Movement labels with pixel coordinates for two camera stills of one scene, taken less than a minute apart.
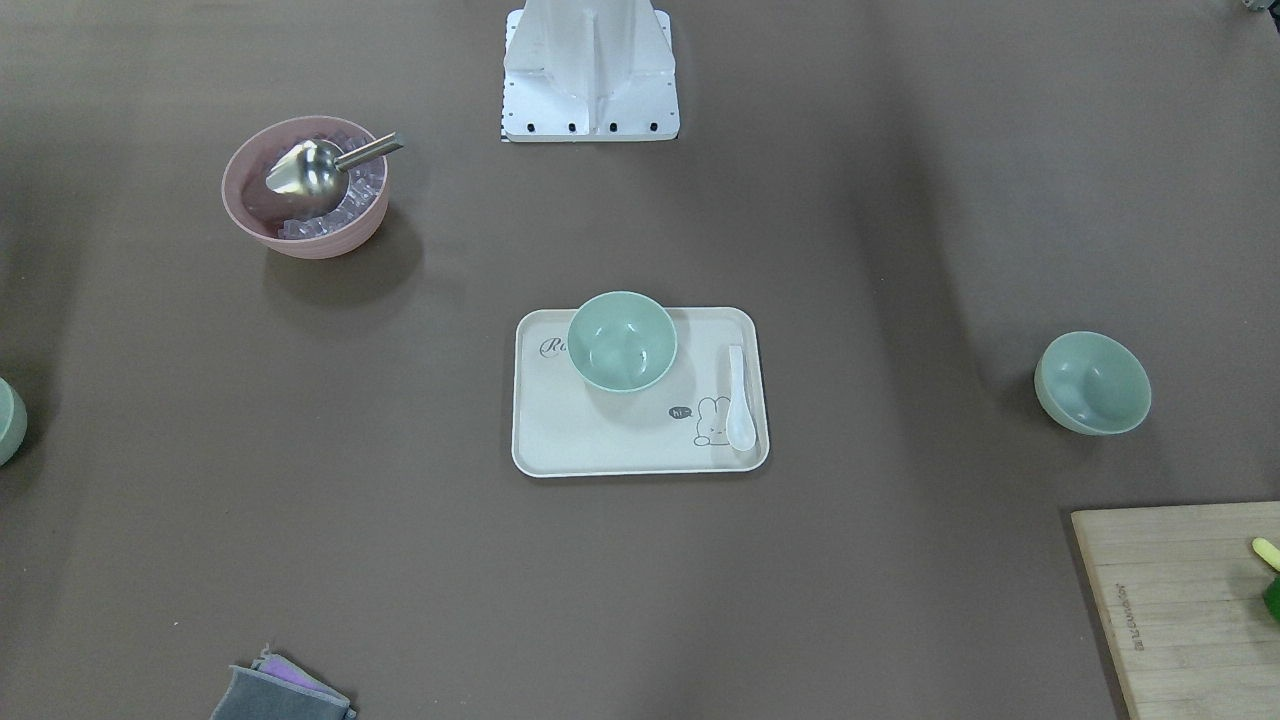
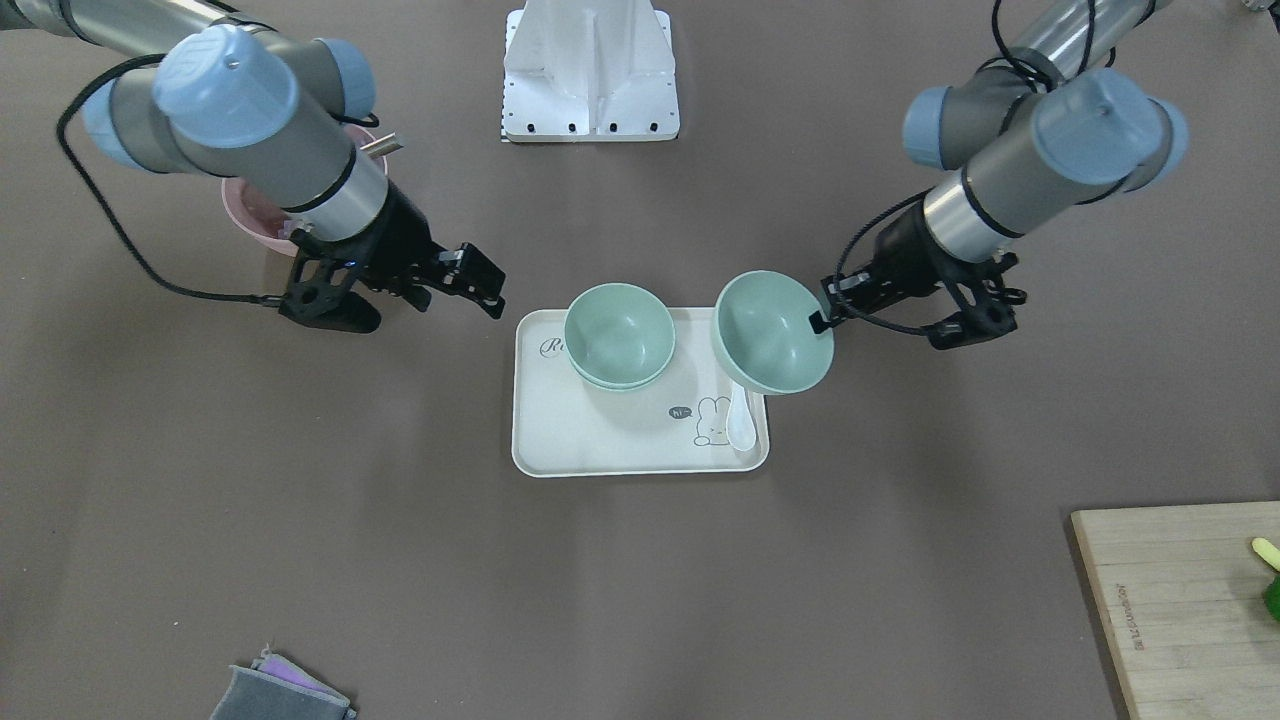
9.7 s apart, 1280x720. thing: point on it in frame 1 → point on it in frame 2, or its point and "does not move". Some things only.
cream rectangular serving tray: [566, 425] does not move
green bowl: [1092, 383] → [763, 334]
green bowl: [13, 422] → [619, 336]
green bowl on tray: [622, 341] does not move
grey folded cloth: [254, 695] does not move
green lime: [1271, 597] does not move
